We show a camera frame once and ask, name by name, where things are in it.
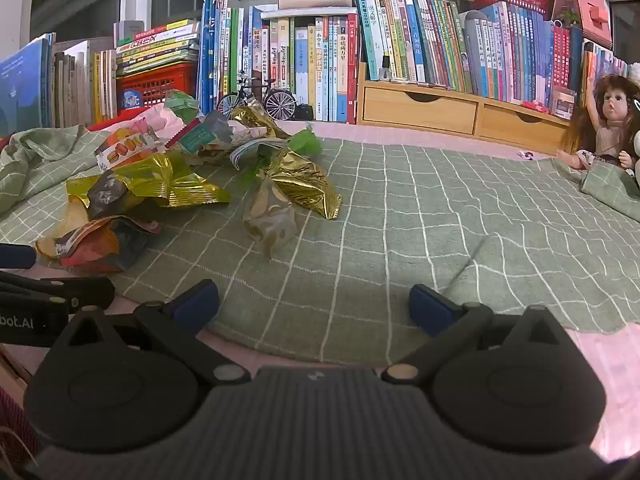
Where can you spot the clear beige printed wrapper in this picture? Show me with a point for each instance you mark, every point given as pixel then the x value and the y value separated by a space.
pixel 270 215

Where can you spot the teal and pink snack packet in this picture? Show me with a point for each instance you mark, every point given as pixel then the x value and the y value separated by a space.
pixel 196 137

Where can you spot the red slotted plastic basket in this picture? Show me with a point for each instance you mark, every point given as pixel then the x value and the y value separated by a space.
pixel 165 85

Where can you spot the small glass bottle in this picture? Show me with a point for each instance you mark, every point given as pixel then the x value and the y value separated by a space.
pixel 385 70

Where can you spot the gold patterned snack wrapper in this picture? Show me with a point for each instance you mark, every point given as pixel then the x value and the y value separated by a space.
pixel 255 117

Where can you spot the small pink flower ornaments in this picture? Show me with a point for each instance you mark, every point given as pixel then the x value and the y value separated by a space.
pixel 534 106

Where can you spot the black model bicycle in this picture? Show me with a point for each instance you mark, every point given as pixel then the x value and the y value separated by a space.
pixel 280 102

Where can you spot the orange and dark chip bag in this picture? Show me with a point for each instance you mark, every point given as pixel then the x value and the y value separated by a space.
pixel 90 247

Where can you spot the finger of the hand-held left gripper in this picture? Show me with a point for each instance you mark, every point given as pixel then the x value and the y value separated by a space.
pixel 80 292
pixel 17 256

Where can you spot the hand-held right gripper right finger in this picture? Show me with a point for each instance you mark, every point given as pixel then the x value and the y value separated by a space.
pixel 429 310

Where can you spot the stack of flat-lying books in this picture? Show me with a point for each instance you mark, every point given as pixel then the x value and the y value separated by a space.
pixel 155 45

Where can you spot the crumpled gold foil wrapper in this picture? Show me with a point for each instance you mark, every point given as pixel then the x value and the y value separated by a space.
pixel 305 185

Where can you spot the grey snack wrapper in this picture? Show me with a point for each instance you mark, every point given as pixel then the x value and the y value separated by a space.
pixel 217 127

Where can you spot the pink house-shaped box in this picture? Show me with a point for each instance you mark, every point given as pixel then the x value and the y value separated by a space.
pixel 585 0

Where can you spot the yellow-gold snack wrapper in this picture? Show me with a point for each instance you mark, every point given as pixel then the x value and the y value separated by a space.
pixel 150 180

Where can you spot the macaron printed snack packet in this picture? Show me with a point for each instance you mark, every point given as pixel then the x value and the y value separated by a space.
pixel 122 150

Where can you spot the pink and white wrapper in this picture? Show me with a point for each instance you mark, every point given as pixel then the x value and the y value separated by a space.
pixel 160 122

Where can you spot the green checked blanket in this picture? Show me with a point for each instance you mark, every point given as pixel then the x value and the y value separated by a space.
pixel 425 220

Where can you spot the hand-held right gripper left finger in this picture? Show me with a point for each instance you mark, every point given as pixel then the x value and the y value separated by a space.
pixel 196 304

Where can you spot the small pink toy box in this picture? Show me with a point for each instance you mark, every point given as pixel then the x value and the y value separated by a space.
pixel 562 104

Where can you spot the brown-haired doll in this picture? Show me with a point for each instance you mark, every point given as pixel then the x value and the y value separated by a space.
pixel 612 105

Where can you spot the wooden drawer organizer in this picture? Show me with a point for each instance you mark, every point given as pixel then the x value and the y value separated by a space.
pixel 420 105

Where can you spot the green snack wrapper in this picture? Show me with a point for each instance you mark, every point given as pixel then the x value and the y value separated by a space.
pixel 181 102

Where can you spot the row of pale-spined books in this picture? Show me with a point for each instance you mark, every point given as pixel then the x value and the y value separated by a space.
pixel 75 85

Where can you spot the row of thin colourful books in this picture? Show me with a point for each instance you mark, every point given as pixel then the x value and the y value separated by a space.
pixel 602 67

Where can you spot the small candy wrapper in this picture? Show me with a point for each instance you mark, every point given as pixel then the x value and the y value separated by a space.
pixel 526 155

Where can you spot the row of books on organizer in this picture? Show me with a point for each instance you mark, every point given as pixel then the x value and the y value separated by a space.
pixel 450 45

